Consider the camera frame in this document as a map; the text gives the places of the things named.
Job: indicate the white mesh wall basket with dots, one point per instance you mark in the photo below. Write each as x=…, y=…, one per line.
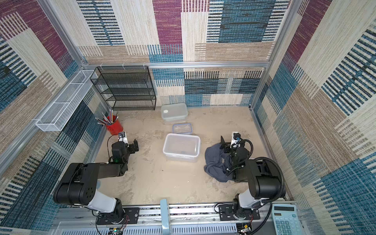
x=61, y=110

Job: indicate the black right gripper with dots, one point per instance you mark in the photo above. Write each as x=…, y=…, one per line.
x=227, y=148

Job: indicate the large clear plastic lunch box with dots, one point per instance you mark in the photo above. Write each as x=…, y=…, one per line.
x=181, y=147

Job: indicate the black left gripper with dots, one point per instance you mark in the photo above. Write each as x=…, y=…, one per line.
x=131, y=147

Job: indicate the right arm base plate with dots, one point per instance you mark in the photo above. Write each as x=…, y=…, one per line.
x=229, y=212

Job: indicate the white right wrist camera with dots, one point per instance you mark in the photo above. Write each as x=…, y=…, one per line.
x=235, y=141

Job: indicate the dark blue cloth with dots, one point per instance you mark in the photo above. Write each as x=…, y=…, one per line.
x=217, y=163

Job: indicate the light blue rail clamp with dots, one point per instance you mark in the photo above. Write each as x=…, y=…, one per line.
x=165, y=217

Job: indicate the light blue calculator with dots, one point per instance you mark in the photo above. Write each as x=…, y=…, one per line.
x=285, y=219

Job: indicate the black mesh shelf rack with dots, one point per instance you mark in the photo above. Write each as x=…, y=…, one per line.
x=125, y=88

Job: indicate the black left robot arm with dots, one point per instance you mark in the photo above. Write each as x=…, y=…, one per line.
x=78, y=186

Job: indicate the aluminium front rail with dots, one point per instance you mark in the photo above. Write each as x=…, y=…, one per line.
x=185, y=219

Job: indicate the red pen cup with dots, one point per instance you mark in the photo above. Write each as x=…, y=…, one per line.
x=115, y=127

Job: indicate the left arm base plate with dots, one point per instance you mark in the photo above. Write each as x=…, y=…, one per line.
x=128, y=215

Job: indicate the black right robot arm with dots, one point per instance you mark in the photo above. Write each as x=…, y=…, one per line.
x=264, y=177

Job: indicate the small blue-rimmed lunch box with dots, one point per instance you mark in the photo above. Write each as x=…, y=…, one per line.
x=183, y=128

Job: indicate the lidded green-tinted lunch box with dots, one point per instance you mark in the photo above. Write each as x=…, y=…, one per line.
x=174, y=112

